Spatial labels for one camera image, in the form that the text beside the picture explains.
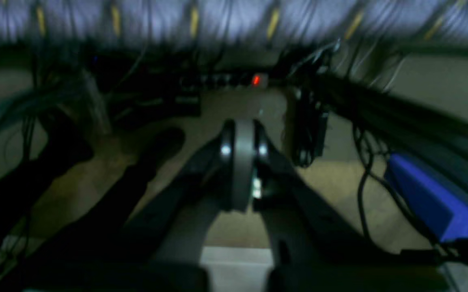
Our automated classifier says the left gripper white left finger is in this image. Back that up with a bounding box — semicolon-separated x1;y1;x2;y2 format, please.
27;126;234;292

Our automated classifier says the left gripper black-tipped right finger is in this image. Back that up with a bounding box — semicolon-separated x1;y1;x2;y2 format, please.
232;120;449;292

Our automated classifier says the black power strip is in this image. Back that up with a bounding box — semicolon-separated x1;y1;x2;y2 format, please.
179;72;270;91

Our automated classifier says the blue fan-pattern table cloth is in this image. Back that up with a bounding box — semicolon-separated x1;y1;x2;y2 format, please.
0;0;468;50

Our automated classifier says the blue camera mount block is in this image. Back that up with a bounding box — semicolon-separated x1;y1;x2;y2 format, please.
384;152;468;243

